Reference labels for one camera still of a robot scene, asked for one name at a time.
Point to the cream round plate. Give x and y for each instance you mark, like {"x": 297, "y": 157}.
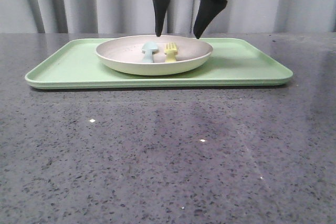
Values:
{"x": 125, "y": 55}

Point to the yellow plastic fork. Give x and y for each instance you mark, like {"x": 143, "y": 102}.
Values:
{"x": 170, "y": 51}

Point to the grey curtain backdrop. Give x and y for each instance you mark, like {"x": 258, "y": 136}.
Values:
{"x": 137, "y": 16}

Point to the light green plastic tray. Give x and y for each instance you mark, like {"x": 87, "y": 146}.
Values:
{"x": 234, "y": 62}

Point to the light blue plastic spoon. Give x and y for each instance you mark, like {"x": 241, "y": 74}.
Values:
{"x": 149, "y": 49}

